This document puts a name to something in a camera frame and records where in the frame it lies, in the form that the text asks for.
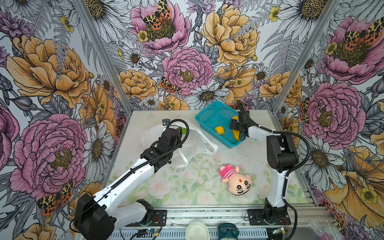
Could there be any yellow toy banana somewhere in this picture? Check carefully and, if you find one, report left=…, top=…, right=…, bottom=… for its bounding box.
left=232, top=116, right=241, bottom=141

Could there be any translucent white plastic bag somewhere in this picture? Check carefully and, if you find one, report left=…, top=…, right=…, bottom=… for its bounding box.
left=141, top=121, right=219, bottom=168

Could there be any yellow toy fruit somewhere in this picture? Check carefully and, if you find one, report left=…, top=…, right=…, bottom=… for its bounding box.
left=215, top=126, right=225, bottom=136

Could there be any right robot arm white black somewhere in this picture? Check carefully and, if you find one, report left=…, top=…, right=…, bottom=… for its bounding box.
left=230, top=109, right=299, bottom=224

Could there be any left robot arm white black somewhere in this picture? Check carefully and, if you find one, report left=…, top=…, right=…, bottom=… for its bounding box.
left=71, top=119, right=190, bottom=240

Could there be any teal plastic basket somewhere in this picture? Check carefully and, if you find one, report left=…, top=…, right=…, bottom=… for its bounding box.
left=195, top=101, right=241, bottom=149

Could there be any plush doll pink hat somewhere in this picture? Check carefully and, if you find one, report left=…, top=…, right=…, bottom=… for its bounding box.
left=220, top=164, right=252, bottom=196

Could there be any white round cup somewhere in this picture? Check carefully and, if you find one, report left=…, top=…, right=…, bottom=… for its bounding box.
left=186, top=222, right=211, bottom=240

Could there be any dark green round container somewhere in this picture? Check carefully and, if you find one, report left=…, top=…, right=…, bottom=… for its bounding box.
left=218, top=223, right=240, bottom=240

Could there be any pink clear plastic object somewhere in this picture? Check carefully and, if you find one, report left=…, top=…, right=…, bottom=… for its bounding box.
left=308, top=221, right=333, bottom=240

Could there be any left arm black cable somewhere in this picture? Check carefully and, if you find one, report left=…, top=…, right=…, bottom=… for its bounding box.
left=68, top=118, right=190, bottom=233

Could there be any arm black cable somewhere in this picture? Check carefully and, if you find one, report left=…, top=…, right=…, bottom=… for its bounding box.
left=68, top=118, right=190, bottom=233
left=236, top=99, right=311, bottom=240

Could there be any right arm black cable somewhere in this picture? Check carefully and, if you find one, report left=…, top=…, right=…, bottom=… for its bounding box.
left=236, top=99, right=311, bottom=240

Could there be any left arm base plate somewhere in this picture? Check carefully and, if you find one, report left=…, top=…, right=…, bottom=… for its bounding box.
left=127, top=209, right=168, bottom=227

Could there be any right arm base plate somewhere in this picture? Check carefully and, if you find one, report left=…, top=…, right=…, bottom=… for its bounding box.
left=244, top=209, right=292, bottom=226

